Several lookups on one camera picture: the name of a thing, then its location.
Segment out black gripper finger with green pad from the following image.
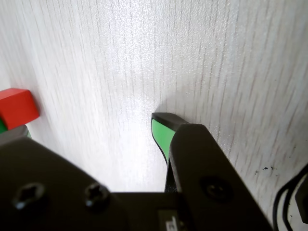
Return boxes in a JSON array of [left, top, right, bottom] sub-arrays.
[[151, 112, 274, 231]]

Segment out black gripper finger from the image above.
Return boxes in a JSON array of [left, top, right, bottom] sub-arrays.
[[0, 126, 126, 231]]

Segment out green cube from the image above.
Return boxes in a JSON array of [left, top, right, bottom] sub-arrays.
[[0, 117, 32, 139]]

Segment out red cube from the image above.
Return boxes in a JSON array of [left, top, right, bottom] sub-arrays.
[[0, 88, 40, 132]]

